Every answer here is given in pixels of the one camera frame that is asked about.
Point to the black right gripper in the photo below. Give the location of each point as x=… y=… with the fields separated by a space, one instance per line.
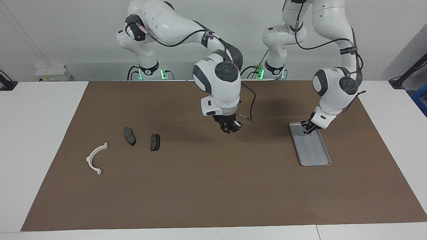
x=228 y=118

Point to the blue bin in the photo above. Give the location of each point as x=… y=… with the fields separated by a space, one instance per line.
x=421 y=100

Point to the black angled stand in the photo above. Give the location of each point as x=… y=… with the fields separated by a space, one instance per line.
x=398 y=82

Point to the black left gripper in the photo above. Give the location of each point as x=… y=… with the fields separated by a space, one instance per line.
x=310 y=124

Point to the white background box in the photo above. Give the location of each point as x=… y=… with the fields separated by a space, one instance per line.
x=53 y=72

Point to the dark grey curved brake pad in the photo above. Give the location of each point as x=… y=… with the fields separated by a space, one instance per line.
x=129 y=136

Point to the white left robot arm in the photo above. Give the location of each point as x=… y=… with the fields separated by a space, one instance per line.
x=333 y=86

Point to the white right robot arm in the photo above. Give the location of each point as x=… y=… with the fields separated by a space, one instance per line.
x=173 y=23

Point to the white curved plastic bracket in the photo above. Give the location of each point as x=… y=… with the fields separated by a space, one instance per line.
x=89 y=160

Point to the silver metal tray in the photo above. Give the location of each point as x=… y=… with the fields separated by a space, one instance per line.
x=315 y=153

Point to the black table clamp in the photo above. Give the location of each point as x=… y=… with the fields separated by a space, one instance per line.
x=8 y=85

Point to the brown table mat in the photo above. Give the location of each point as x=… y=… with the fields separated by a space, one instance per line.
x=213 y=186

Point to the dark grey rectangular brake pad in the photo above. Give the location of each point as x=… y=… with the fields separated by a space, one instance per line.
x=155 y=142

